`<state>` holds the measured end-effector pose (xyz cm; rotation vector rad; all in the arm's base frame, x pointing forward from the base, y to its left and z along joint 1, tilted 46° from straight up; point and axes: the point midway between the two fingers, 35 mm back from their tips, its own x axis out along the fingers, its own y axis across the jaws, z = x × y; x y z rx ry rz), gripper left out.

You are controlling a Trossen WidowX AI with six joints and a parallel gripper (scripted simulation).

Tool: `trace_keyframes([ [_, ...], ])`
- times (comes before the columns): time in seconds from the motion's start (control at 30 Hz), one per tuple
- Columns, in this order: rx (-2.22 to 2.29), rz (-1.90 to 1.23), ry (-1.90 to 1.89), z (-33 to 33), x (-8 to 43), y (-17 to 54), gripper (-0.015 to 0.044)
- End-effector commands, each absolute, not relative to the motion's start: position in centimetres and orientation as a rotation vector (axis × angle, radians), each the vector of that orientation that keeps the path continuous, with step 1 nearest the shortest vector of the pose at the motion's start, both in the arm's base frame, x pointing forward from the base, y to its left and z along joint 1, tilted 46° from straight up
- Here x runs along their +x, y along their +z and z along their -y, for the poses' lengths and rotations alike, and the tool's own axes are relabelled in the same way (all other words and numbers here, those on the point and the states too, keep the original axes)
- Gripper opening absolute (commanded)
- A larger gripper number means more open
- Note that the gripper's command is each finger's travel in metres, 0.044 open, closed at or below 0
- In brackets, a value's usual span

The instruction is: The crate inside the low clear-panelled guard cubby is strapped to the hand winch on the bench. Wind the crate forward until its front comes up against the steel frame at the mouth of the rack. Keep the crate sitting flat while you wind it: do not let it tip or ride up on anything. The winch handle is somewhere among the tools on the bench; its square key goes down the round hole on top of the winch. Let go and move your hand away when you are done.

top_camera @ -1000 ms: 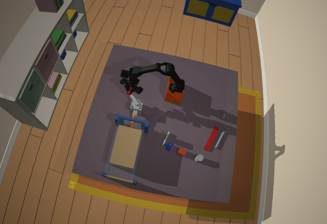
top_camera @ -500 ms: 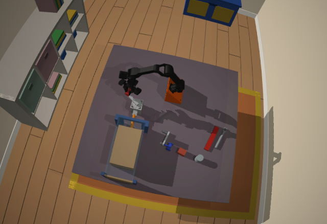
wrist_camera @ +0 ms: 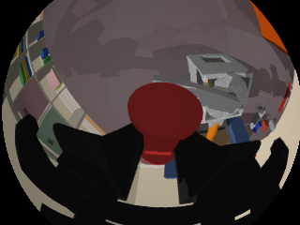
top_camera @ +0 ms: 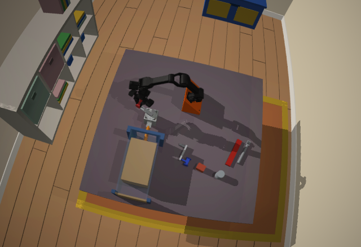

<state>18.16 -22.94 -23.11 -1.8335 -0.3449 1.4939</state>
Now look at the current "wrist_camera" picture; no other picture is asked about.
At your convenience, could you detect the light grey cylinder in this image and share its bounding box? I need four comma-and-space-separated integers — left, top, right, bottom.
267, 119, 276, 134

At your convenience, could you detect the grey crank handle with dark red knob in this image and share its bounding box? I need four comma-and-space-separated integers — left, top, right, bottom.
127, 75, 240, 165

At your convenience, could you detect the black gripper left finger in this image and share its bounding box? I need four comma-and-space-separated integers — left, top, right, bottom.
52, 123, 143, 202

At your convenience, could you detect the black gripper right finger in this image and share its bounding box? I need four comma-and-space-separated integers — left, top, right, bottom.
173, 131, 262, 205

